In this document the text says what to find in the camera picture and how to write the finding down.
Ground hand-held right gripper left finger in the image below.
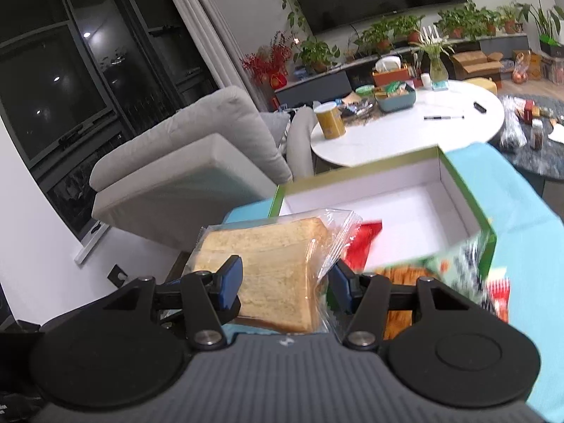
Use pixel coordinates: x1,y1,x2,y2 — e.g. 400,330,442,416
103,255,244,351

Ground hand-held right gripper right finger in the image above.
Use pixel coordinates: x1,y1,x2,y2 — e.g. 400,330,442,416
328,259,479,350

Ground sliced bread packet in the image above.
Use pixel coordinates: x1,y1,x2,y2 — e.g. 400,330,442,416
183,209,384,336

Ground green cardboard box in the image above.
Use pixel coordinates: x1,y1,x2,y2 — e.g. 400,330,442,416
268,145,498,318

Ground red snack packet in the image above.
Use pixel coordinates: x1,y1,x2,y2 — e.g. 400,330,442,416
484,275,511,324

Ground beige sofa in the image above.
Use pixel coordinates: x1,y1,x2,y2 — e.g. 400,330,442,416
89,86,315,241

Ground yellow can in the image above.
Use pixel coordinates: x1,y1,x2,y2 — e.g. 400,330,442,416
314,101,347,140

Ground grey cushion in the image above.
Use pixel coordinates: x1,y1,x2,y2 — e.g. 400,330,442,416
260,111,294,146

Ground white round table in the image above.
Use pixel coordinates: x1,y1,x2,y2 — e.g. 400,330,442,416
311,80,505,168

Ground glass ashtray dish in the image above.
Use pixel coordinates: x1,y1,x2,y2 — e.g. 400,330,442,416
341,97,377,119

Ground teal basket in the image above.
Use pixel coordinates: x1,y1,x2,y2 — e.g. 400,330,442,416
374,83,417,113

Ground grey low cabinet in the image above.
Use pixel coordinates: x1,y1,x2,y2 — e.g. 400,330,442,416
273,31,529,111

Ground orange tissue box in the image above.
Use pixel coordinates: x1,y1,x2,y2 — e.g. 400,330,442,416
372,56,410,86

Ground red flower plant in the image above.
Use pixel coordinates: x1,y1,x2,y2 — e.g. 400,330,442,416
241,31,294,91

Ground potted green plant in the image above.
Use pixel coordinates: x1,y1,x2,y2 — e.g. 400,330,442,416
473,6,501,36
392,14,426,45
355,20,395,54
498,4,521,35
294,37,340,73
436,6,474,39

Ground clear plastic bag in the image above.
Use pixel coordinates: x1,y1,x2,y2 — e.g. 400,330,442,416
498,97,527,151

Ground dark marble round table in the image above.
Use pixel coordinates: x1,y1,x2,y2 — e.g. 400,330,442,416
489,94,564,181

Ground glass vase with plant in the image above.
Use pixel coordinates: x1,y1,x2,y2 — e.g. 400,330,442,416
410,35,454,82

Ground yellow stool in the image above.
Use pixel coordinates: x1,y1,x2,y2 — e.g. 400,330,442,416
462,77,498,95

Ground white curtain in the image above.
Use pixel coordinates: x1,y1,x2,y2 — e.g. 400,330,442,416
156,0,260,111

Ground open brown cardboard box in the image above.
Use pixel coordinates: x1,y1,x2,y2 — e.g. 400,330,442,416
452,50,504,82

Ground dark glass window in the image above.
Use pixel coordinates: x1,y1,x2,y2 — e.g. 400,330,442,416
0,0,221,241

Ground orange cardboard box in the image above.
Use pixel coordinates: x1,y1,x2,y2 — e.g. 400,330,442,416
524,50,542,81

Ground tall leafy plant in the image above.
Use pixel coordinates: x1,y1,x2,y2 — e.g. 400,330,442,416
517,0,564,47

